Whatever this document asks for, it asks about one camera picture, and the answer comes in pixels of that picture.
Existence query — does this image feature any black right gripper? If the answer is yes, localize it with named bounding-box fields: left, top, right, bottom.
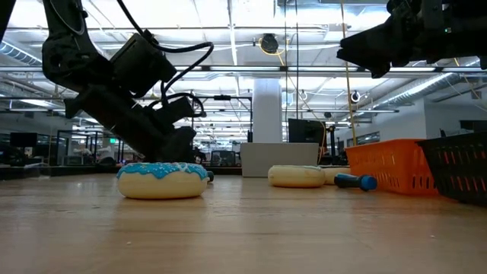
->
left=336, top=0, right=456, bottom=79

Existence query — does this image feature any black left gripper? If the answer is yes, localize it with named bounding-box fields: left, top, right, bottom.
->
left=62, top=84, right=198, bottom=164

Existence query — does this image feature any blue frosted toy donut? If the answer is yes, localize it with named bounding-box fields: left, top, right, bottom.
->
left=116, top=161, right=210, bottom=200

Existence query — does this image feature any mint frosted toy donut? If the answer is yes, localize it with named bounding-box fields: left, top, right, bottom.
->
left=267, top=164, right=327, bottom=189

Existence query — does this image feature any blue marker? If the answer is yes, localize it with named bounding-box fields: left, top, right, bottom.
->
left=333, top=173, right=378, bottom=193

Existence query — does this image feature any white building column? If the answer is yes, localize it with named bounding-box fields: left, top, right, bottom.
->
left=252, top=78, right=284, bottom=145

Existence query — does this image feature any black monitor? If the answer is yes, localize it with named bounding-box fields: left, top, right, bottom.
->
left=287, top=118, right=325, bottom=145

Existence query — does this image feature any grey plastic bin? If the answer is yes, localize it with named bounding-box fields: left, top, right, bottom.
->
left=240, top=142, right=320, bottom=178

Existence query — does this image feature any orange plastic basket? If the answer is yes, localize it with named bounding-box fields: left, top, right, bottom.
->
left=345, top=138, right=439, bottom=197

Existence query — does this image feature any black plastic basket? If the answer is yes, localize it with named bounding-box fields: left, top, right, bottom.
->
left=415, top=131, right=487, bottom=207

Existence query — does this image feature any yellow hanging cable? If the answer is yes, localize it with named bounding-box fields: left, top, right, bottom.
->
left=339, top=0, right=358, bottom=148

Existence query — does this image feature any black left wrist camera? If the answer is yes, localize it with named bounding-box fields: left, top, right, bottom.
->
left=109, top=33, right=178, bottom=99

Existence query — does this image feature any black ceiling cable reel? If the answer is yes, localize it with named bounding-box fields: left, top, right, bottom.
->
left=259, top=33, right=280, bottom=55

